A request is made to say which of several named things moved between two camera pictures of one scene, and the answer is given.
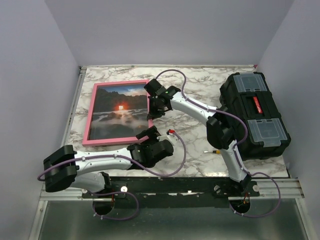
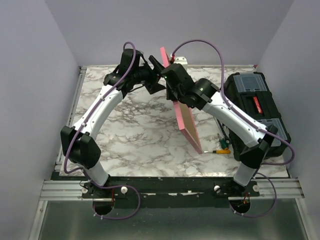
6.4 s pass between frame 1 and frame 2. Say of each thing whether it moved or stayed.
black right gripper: moved
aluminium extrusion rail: stayed
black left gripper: moved
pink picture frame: moved
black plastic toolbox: stayed
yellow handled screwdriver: stayed
